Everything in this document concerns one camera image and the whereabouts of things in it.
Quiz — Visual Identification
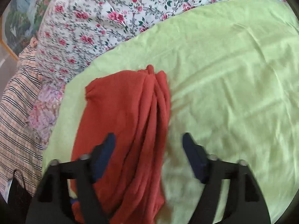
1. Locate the rust orange knit sweater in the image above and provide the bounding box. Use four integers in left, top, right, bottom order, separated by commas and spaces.
71, 65, 170, 223

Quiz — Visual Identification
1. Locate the plaid checked blanket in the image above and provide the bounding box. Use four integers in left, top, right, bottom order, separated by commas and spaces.
1, 38, 43, 195

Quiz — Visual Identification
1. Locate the pink purple floral pillow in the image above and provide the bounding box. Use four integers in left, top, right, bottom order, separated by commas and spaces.
27, 82, 65, 150

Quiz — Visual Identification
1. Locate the light green bed sheet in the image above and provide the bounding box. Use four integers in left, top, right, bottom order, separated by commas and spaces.
43, 0, 298, 223

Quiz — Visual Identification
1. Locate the gold framed painting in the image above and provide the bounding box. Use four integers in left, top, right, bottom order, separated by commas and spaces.
1, 0, 51, 56

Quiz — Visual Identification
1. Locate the white floral quilt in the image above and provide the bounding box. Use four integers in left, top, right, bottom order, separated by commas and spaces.
34, 0, 288, 85

